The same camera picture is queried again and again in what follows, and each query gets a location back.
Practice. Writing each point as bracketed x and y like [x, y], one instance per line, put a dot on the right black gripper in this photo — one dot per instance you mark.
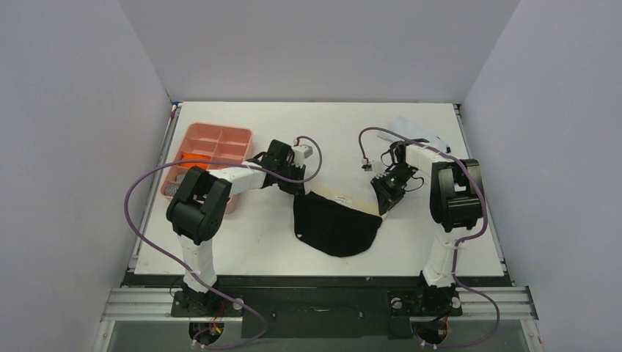
[386, 189]

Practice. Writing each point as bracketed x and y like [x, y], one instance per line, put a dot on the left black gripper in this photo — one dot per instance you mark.
[296, 188]

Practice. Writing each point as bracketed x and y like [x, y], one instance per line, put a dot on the black underwear beige waistband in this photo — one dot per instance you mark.
[333, 227]

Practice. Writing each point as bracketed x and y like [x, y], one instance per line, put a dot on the orange underwear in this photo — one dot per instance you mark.
[190, 160]

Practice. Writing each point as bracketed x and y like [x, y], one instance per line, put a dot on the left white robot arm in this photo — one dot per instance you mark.
[197, 209]

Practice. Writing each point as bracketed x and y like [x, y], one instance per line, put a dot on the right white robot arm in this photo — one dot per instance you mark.
[455, 190]

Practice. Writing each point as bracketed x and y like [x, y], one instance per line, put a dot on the light blue underwear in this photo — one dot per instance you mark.
[413, 130]

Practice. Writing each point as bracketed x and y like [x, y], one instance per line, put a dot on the grey striped rolled underwear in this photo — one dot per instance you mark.
[170, 189]

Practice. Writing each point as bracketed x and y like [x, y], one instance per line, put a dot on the pink divided storage tray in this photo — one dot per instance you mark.
[223, 143]

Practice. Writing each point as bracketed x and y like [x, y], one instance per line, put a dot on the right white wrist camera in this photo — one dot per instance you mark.
[372, 166]

